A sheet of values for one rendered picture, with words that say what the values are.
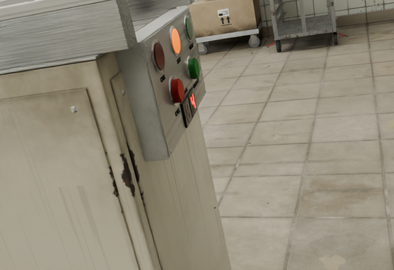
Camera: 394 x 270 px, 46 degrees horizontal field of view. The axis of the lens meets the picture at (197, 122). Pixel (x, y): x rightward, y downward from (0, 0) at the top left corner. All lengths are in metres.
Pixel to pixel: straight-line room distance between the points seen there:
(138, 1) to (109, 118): 0.31
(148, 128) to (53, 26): 0.15
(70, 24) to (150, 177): 0.20
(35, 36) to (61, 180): 0.16
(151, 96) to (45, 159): 0.13
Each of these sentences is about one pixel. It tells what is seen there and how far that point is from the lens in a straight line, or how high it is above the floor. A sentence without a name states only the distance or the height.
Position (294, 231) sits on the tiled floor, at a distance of 1.59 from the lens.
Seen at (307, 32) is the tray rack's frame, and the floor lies 0.15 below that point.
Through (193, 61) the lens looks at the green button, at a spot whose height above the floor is 0.77.
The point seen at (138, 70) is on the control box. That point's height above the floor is 0.81.
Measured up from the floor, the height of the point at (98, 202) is 0.68.
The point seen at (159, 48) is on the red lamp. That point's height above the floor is 0.82.
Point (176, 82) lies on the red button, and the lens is 0.56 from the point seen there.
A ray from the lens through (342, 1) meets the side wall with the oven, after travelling 4.52.
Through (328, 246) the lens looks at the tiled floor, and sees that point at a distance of 1.52.
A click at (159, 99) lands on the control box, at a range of 0.52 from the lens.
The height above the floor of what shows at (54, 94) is 0.81.
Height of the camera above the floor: 0.92
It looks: 20 degrees down
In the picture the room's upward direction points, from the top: 12 degrees counter-clockwise
